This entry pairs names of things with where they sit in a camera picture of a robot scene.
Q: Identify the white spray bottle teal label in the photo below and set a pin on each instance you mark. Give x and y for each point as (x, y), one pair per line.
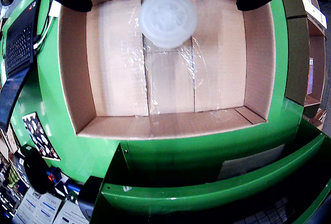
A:
(168, 19)

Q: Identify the cardboard box holding white carton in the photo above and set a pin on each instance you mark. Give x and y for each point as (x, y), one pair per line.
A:
(292, 4)

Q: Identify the open cardboard box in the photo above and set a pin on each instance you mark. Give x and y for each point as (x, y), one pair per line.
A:
(296, 58)

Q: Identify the large shallow cardboard tray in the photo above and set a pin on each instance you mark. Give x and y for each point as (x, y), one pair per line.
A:
(119, 66)

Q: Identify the black box device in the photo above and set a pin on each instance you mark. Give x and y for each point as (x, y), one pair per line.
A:
(89, 195)

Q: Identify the white printed carton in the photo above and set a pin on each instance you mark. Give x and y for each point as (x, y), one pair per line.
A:
(314, 9)

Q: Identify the black laptop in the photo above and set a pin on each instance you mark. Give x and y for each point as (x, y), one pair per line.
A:
(19, 45)

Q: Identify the black patterned sticker sheet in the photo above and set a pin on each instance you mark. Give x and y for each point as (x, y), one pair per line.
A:
(38, 136)

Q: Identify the grey paper sheet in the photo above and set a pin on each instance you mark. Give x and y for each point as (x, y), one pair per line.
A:
(250, 162)

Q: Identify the blue red small toy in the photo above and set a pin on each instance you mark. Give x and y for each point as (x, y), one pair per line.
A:
(53, 175)

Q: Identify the black label printer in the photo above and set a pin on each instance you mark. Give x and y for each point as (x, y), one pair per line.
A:
(37, 175)

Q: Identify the printed paper sheet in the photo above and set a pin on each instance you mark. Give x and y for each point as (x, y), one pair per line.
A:
(71, 213)
(36, 208)

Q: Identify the green metal shelf unit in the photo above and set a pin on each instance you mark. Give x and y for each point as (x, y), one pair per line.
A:
(181, 198)

